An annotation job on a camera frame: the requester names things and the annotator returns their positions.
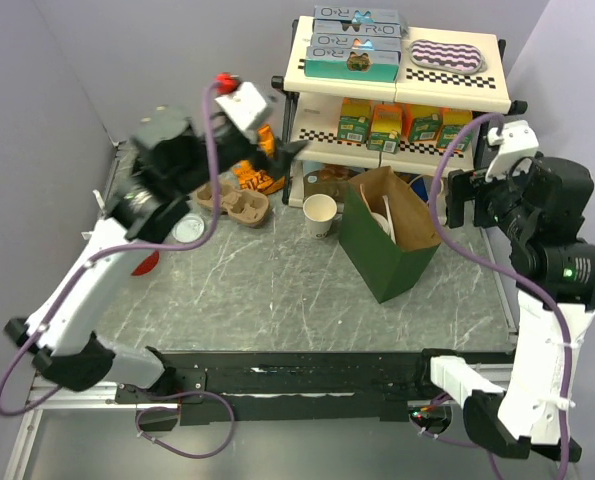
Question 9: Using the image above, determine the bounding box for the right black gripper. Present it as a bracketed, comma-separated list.
[445, 156, 537, 241]

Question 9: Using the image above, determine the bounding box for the brown paper bag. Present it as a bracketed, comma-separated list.
[344, 167, 441, 251]

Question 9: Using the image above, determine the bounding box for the white paper coffee cup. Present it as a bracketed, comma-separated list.
[371, 212, 391, 235]

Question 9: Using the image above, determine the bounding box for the brown cardboard cup carrier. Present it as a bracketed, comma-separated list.
[359, 183, 375, 219]

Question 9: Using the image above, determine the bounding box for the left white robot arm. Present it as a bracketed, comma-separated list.
[5, 107, 308, 402]

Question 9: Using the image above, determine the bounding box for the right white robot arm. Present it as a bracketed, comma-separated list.
[413, 157, 595, 462]

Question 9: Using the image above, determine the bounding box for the orange kettle chips bag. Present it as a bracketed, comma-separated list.
[231, 124, 285, 195]

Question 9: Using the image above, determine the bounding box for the blue snack bag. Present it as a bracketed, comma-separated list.
[408, 175, 428, 203]

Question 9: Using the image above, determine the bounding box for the brown snack bag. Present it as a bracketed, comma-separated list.
[303, 162, 364, 203]

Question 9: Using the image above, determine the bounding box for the green juice carton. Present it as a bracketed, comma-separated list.
[404, 104, 442, 143]
[435, 107, 473, 150]
[337, 97, 372, 144]

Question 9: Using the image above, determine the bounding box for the cream three-tier shelf rack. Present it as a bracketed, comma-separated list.
[272, 16, 527, 208]

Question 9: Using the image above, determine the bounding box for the teal front R&O box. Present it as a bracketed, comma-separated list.
[304, 46, 401, 83]

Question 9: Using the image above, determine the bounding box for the dark green paper bag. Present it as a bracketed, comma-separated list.
[337, 182, 443, 305]

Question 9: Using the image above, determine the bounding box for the purple wavy pattern pouch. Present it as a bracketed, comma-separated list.
[408, 39, 487, 75]

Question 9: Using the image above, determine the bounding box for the grey back R&O box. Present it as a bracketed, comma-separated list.
[313, 5, 409, 39]

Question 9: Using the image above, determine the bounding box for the red straw holder cup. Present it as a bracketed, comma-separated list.
[131, 251, 160, 277]

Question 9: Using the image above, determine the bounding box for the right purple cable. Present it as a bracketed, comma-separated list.
[426, 112, 576, 480]

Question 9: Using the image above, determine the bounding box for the purple cable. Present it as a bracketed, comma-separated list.
[426, 112, 576, 480]
[0, 82, 236, 457]

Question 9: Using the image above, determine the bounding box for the aluminium rail frame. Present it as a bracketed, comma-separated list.
[4, 364, 578, 480]

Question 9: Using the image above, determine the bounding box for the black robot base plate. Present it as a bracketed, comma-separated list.
[49, 352, 473, 434]

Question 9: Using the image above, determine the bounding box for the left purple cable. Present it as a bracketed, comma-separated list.
[0, 82, 236, 457]

